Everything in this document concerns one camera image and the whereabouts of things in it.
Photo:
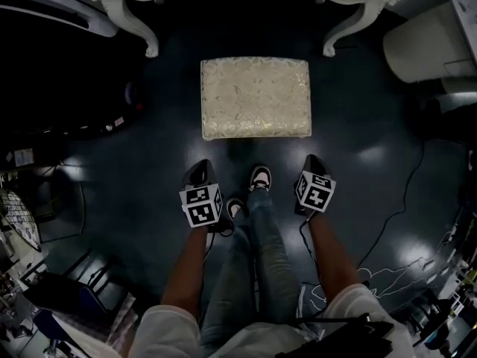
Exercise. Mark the person's shoe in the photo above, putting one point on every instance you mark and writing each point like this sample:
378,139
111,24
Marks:
260,176
234,207

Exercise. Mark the person's right shoe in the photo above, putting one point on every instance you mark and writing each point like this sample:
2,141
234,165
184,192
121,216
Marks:
260,176

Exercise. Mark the person's right forearm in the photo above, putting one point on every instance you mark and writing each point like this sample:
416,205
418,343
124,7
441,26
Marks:
331,256

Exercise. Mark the white ornate vanity table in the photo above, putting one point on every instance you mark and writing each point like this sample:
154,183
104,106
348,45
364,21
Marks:
126,13

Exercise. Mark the person's left forearm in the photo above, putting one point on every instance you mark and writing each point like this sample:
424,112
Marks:
186,267

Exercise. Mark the person's left shoe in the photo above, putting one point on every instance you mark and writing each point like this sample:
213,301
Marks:
234,207

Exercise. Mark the dark blue chair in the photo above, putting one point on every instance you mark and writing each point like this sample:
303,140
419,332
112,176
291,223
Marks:
56,300

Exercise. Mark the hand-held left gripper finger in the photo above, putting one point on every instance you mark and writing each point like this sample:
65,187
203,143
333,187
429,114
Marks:
211,174
188,177

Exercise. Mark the round patterned mesh disc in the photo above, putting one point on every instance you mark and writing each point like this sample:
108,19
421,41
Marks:
18,215

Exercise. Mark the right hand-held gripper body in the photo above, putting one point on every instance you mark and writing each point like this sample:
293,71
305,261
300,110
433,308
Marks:
315,192

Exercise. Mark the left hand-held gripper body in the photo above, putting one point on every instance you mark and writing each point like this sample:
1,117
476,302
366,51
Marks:
201,205

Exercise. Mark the black waist pack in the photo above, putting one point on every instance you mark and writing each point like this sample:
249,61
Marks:
335,338

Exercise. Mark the person's white shirt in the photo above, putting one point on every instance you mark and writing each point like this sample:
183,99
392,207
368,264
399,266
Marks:
167,334

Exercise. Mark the cream brocade stool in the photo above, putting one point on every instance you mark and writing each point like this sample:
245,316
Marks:
255,99

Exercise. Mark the grey plastic bin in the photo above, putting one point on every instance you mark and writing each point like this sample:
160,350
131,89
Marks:
56,88

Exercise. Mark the person's blue jeans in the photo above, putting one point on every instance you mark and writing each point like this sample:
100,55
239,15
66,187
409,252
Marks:
268,244

